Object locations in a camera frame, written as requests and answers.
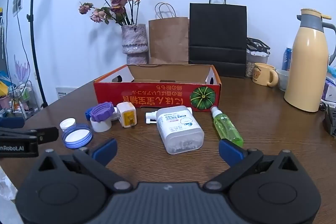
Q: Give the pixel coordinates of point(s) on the green spray bottle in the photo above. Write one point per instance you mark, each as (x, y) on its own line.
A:
(227, 127)

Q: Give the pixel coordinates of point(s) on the white nasal spray bottle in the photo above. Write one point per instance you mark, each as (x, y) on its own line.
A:
(151, 117)

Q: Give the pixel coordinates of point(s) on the clear container with black lid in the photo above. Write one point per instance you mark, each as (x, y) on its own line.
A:
(258, 58)

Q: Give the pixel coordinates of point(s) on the red cardboard box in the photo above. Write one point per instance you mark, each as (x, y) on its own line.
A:
(157, 95)

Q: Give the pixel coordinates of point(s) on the brown paper bag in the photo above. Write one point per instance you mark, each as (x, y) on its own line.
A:
(168, 40)

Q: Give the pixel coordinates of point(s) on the grey wall poster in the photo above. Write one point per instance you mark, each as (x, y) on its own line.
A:
(17, 1)

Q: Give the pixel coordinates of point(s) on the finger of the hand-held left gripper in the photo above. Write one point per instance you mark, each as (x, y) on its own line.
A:
(47, 134)
(11, 123)

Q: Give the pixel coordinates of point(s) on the mottled purple vase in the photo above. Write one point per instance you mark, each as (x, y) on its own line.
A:
(134, 40)

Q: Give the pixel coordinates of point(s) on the white plastic bag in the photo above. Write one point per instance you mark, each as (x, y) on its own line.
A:
(6, 184)

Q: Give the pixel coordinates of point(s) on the white jar with purple lid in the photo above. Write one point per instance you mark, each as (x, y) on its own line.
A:
(101, 112)

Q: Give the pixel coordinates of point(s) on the white plastic floss container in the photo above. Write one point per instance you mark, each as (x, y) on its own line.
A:
(178, 129)

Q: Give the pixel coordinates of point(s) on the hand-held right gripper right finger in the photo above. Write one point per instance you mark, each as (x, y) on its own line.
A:
(231, 151)

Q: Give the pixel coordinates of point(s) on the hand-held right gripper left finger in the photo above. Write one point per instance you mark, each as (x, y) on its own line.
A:
(105, 151)

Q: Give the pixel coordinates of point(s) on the black device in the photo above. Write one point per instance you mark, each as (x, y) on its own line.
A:
(330, 119)

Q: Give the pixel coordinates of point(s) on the white ribbed bottle cap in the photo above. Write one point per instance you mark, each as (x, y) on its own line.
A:
(67, 124)

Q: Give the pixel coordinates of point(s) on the blue drink can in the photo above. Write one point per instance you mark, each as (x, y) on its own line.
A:
(287, 58)

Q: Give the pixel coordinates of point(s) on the blue bottle cap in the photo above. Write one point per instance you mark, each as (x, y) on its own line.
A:
(88, 113)

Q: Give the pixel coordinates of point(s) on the beige thermos jug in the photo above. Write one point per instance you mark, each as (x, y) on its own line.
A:
(304, 64)

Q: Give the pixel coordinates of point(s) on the yellow bear mug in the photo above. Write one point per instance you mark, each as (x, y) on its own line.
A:
(261, 74)

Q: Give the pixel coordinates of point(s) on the white and yellow cube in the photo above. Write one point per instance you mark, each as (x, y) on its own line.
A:
(126, 116)

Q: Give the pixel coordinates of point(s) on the plastic tissue pack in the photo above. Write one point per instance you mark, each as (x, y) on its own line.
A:
(330, 90)

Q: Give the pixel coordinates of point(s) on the black light stand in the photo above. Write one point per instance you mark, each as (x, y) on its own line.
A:
(32, 16)

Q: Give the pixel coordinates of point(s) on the black paper bag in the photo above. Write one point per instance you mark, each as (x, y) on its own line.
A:
(218, 37)

